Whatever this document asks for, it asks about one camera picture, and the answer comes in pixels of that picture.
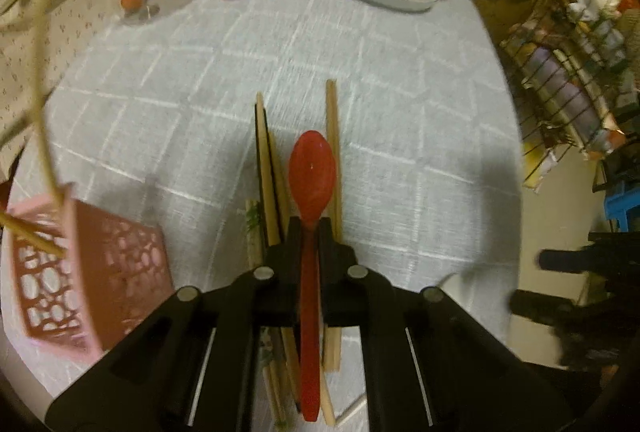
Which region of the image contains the grey checked tablecloth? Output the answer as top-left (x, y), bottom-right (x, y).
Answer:
top-left (0, 0), bottom-right (525, 432)

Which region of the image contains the red plastic spoon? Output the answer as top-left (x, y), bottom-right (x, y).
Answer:
top-left (288, 130), bottom-right (337, 423)

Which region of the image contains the wire storage rack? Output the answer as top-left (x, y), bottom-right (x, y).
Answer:
top-left (500, 0), bottom-right (640, 165)

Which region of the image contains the floral patterned cloth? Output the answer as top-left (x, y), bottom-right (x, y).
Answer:
top-left (0, 0), bottom-right (211, 173)

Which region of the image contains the blue stool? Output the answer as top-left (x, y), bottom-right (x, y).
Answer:
top-left (603, 187), bottom-right (640, 234)

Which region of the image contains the pink perforated utensil holder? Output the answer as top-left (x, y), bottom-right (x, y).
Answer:
top-left (0, 183), bottom-right (168, 358)

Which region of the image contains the yellow packet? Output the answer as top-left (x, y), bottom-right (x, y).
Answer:
top-left (522, 141), bottom-right (557, 194)

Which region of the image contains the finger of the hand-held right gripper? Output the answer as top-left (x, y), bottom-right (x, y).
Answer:
top-left (509, 290), bottom-right (563, 325)
top-left (538, 249), bottom-right (592, 271)

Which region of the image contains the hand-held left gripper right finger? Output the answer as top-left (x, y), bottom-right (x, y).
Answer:
top-left (318, 217), bottom-right (593, 432)

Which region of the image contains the wooden chopstick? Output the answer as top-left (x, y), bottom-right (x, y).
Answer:
top-left (325, 79), bottom-right (344, 372)
top-left (256, 93), bottom-right (302, 405)
top-left (267, 129), bottom-right (336, 426)

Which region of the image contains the black chopstick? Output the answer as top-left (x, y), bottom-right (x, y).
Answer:
top-left (255, 104), bottom-right (282, 249)

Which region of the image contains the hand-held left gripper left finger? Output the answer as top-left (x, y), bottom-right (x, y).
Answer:
top-left (45, 217), bottom-right (303, 432)

